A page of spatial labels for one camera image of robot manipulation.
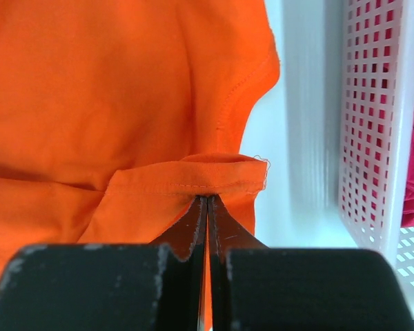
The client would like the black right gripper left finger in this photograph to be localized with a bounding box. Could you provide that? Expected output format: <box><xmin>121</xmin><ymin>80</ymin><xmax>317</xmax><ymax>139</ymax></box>
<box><xmin>0</xmin><ymin>197</ymin><xmax>207</xmax><ymax>330</ymax></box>

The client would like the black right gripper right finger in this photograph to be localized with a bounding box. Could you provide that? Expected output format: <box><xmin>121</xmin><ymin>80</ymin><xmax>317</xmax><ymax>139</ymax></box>
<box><xmin>208</xmin><ymin>195</ymin><xmax>414</xmax><ymax>330</ymax></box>

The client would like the orange t-shirt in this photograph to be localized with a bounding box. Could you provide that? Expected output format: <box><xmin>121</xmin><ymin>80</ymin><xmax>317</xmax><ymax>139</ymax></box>
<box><xmin>0</xmin><ymin>1</ymin><xmax>279</xmax><ymax>330</ymax></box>

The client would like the white plastic laundry basket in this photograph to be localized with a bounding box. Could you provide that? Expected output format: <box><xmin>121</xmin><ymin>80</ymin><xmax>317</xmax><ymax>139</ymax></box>
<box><xmin>339</xmin><ymin>1</ymin><xmax>414</xmax><ymax>317</ymax></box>

